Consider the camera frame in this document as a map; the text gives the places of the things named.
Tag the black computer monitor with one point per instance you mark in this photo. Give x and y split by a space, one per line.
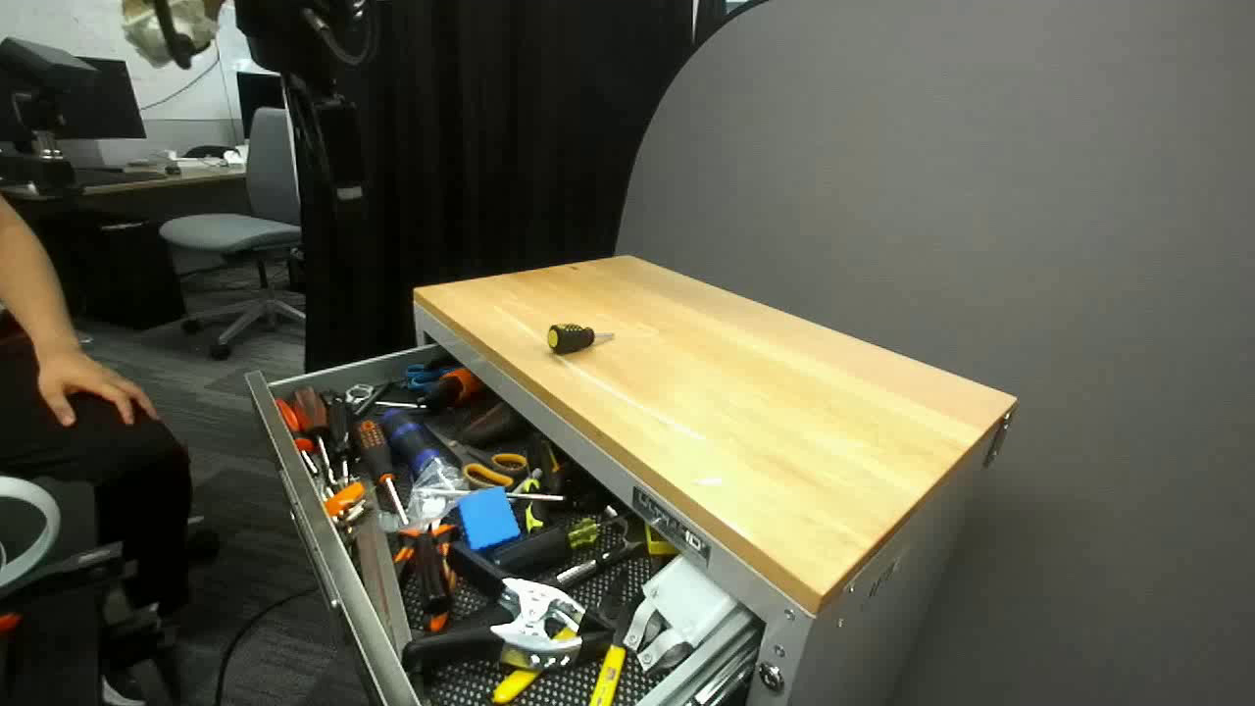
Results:
72 95

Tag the seated person's hand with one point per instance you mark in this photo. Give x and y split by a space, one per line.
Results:
65 374

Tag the blue handled screwdriver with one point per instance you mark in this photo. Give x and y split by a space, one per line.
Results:
418 454

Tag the orange handled pliers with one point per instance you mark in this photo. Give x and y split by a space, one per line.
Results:
423 567

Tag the seated person's forearm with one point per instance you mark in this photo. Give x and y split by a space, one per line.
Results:
31 284

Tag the grey round partition panel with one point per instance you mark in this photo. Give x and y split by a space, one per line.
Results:
1053 198

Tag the grey office chair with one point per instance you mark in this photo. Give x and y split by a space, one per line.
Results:
261 238

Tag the black curtain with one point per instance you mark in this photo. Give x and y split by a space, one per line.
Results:
444 140

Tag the blue block in drawer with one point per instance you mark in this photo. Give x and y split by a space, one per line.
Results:
489 521

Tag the black yellow stubby screwdriver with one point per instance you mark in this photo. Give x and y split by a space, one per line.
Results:
572 340

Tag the dark office desk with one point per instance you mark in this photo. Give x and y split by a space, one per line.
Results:
109 241

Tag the grey metal tool cabinet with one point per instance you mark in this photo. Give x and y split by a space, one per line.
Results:
812 478

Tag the orange handled screwdriver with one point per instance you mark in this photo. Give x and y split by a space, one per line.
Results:
377 462

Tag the white spring clamp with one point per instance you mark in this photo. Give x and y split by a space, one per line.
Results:
539 619

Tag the grey tool drawer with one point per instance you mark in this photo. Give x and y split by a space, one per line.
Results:
652 633

